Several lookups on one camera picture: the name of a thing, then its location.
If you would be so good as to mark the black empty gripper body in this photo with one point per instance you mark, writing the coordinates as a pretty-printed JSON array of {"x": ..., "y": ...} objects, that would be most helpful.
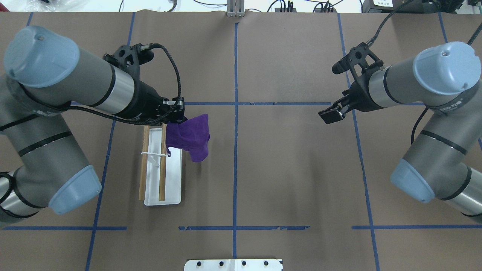
[{"x": 360, "y": 97}]

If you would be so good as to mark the black empty gripper finger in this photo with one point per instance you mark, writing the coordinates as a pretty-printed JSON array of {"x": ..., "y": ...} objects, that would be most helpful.
[{"x": 333, "y": 114}]

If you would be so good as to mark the black gripper body with towel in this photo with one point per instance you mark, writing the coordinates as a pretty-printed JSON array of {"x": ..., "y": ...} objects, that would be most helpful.
[{"x": 146, "y": 100}]

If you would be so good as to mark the purple towel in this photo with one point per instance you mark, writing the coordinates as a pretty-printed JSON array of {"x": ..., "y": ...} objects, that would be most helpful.
[{"x": 191, "y": 135}]

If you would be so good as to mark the grey robot arm empty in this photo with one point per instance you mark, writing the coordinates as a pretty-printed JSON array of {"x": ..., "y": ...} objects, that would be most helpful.
[{"x": 446, "y": 79}]

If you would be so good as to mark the grey robot arm with towel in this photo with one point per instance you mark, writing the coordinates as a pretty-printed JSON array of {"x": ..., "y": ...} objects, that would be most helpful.
[{"x": 47, "y": 74}]

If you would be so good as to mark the wooden rack rod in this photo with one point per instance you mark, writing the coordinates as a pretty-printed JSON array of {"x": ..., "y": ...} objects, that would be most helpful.
[
  {"x": 144, "y": 159},
  {"x": 163, "y": 152}
]

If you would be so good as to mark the white rack crossbar support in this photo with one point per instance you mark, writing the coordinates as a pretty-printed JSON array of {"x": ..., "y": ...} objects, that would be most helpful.
[{"x": 154, "y": 158}]

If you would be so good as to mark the white rack base tray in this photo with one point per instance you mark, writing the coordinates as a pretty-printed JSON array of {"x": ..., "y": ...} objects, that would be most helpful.
[{"x": 173, "y": 184}]

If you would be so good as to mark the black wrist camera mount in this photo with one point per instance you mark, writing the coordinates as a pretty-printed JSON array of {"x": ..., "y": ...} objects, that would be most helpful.
[
  {"x": 129, "y": 58},
  {"x": 361, "y": 62}
]

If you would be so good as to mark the grey metal bracket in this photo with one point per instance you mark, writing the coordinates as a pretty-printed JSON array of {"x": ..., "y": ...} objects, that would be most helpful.
[{"x": 236, "y": 8}]

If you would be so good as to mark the white camera stand base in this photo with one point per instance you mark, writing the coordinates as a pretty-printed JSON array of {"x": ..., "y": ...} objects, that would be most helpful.
[{"x": 234, "y": 265}]

